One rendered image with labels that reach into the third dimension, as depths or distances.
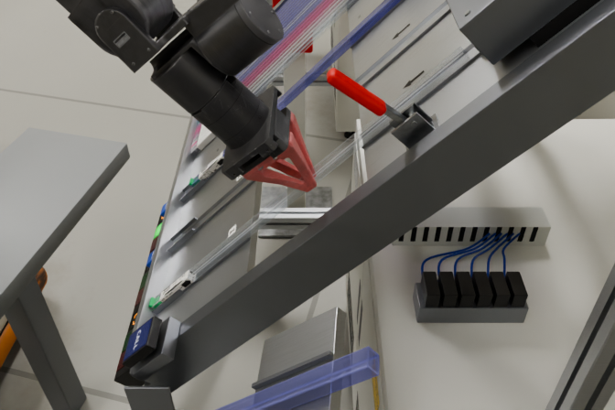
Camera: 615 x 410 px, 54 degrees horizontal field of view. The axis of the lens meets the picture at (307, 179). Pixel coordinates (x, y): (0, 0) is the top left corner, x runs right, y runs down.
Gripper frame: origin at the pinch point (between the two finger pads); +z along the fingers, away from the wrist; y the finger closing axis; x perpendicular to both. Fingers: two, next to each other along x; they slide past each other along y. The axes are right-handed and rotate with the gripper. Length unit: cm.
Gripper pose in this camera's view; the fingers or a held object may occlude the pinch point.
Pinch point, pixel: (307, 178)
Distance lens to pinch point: 65.9
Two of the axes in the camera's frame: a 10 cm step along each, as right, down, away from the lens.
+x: -7.5, 5.1, 4.2
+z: 6.6, 5.9, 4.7
